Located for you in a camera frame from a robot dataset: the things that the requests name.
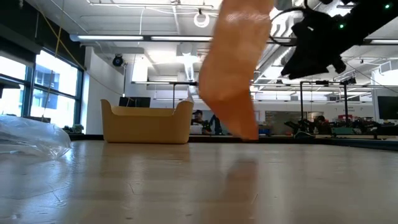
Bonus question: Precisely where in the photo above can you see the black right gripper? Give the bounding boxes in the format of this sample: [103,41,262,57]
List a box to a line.
[280,17,348,81]

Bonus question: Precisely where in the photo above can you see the orange elastic bandage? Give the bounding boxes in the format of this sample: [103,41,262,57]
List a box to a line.
[198,0,275,141]

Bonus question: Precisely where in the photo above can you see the clear plastic zip bag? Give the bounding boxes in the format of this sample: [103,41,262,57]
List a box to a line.
[0,114,73,161]

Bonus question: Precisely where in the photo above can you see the person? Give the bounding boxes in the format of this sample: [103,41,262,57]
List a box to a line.
[190,108,208,135]
[313,114,327,134]

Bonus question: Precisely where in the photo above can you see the black computer monitor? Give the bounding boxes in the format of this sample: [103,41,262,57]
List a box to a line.
[377,95,398,121]
[118,96,152,108]

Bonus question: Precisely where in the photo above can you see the yellow plastic bin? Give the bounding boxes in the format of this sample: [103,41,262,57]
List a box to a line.
[100,98,195,145]

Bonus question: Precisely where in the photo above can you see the long ceiling light bar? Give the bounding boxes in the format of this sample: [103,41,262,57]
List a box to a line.
[70,33,398,45]

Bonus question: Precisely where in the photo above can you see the black ceiling spotlight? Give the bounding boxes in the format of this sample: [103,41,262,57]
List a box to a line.
[111,54,124,68]

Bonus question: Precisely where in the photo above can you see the small potted plant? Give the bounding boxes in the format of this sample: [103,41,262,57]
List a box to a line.
[63,124,85,134]

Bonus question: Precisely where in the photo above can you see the black background station frame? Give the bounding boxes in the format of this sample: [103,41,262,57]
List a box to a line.
[299,80,358,123]
[172,82,200,110]

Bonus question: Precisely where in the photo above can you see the black aluminium frame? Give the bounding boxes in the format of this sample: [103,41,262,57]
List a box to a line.
[67,133,398,152]

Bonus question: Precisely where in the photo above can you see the white coiled cable ring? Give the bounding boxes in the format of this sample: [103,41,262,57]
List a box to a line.
[193,11,211,29]

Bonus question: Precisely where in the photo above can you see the white ceiling duct fitting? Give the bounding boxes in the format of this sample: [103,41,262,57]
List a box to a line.
[176,42,201,82]

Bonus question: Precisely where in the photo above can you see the yellow cable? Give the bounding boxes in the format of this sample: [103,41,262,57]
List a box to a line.
[37,0,86,125]

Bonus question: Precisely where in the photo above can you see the large window with frame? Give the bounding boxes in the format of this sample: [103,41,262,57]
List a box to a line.
[0,49,85,131]

